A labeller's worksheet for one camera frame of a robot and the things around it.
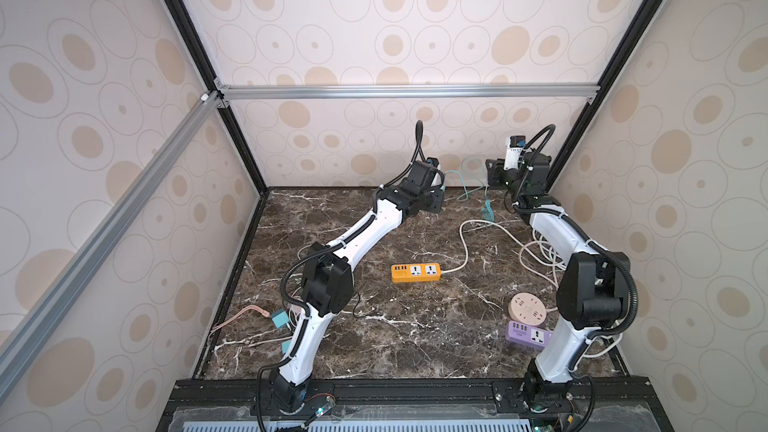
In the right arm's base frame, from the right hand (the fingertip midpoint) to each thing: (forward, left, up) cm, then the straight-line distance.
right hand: (493, 157), depth 89 cm
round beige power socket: (-36, -8, -27) cm, 46 cm away
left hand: (-9, +14, -4) cm, 18 cm away
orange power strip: (-24, +24, -25) cm, 42 cm away
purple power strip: (-44, -6, -26) cm, 51 cm away
